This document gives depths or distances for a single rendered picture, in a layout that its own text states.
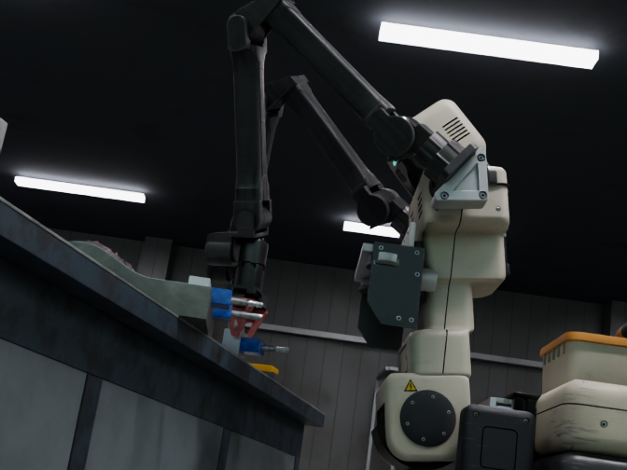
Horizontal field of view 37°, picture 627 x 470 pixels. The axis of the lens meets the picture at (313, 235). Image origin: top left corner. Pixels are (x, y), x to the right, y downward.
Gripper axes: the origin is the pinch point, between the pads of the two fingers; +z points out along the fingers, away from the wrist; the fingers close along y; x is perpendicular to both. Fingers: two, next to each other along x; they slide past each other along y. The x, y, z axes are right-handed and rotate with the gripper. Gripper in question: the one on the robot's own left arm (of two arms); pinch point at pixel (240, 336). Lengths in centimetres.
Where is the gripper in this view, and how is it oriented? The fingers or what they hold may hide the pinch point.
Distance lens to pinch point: 187.0
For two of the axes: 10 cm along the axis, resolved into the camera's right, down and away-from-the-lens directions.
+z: -1.3, 9.5, -2.8
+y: -1.8, -3.0, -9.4
